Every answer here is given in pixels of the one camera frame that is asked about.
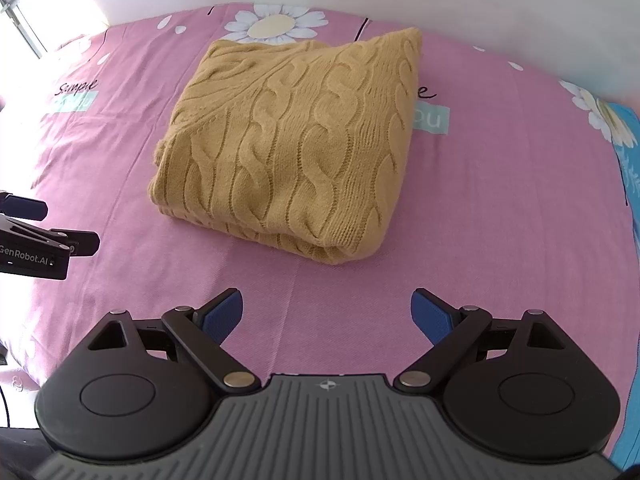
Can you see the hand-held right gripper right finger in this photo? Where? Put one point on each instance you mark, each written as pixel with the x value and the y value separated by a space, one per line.
pixel 431 318

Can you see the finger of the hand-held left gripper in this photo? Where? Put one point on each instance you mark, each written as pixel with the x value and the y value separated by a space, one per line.
pixel 80 242
pixel 25 207

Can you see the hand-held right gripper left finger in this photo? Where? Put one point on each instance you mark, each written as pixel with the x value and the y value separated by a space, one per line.
pixel 225 316

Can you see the pink floral bed sheet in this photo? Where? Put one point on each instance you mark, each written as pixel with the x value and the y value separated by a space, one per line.
pixel 500 200

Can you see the window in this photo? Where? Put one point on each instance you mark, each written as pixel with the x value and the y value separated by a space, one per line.
pixel 17 5

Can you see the blue floral cloth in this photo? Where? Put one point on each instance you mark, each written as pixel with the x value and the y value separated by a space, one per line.
pixel 631 185

